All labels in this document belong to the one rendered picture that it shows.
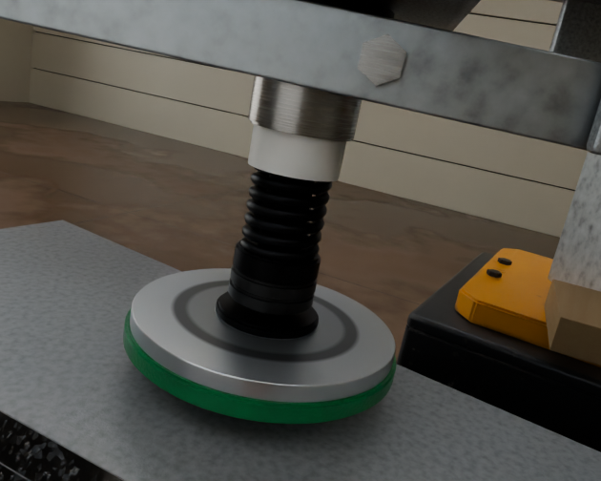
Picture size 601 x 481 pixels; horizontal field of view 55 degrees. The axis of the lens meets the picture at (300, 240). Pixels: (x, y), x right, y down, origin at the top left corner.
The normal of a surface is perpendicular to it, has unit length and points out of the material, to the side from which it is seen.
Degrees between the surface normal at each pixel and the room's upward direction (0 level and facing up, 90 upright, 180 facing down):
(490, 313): 90
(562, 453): 0
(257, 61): 90
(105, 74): 90
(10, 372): 0
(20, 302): 0
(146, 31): 90
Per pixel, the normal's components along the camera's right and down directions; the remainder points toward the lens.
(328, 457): 0.18, -0.94
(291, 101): -0.25, 0.22
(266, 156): -0.59, 0.11
